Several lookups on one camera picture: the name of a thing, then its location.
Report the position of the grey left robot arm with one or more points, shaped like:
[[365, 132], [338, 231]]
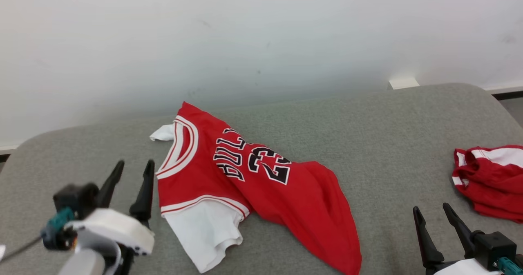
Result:
[[81, 264]]

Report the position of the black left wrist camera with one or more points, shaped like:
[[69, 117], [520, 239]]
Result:
[[75, 197]]

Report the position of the teal right camera connector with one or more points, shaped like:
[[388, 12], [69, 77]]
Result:
[[510, 267]]

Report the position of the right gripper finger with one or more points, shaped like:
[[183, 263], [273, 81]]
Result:
[[429, 246], [459, 226]]

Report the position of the red white basketball jersey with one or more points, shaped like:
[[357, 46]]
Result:
[[294, 201]]

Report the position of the teal left camera connector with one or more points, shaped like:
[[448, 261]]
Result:
[[57, 224]]

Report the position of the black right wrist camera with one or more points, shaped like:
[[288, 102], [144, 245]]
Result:
[[494, 246]]

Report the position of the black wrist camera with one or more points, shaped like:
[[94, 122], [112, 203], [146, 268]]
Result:
[[75, 197], [494, 246]]

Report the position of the red shorts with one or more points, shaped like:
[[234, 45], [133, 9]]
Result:
[[490, 181]]

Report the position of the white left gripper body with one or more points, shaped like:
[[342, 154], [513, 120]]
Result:
[[118, 228]]

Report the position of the small white wall block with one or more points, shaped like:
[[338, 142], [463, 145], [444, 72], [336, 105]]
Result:
[[403, 83]]

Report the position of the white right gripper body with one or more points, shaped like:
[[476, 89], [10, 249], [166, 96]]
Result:
[[466, 269]]

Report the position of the teal camera connector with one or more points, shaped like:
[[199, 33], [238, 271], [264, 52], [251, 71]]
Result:
[[57, 224], [510, 267]]

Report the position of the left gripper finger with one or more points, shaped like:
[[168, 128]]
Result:
[[144, 201], [109, 189]]

